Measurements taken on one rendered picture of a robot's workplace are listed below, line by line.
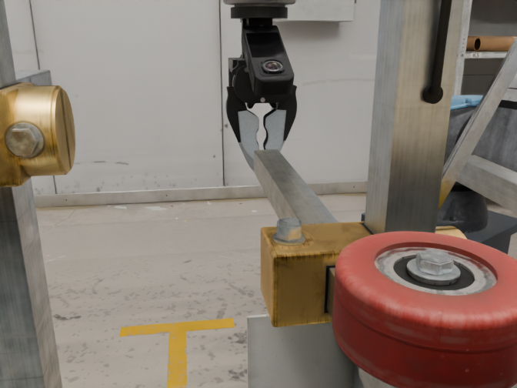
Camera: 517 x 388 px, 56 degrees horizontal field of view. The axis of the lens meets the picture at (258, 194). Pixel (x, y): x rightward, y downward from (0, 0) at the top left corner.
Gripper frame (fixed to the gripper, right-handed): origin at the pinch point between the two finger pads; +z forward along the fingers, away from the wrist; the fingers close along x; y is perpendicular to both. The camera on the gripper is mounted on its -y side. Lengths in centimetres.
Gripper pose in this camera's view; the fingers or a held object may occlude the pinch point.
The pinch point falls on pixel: (261, 167)
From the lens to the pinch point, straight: 65.4
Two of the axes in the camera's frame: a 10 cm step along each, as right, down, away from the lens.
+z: 0.0, 9.5, 3.1
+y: -1.5, -3.1, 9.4
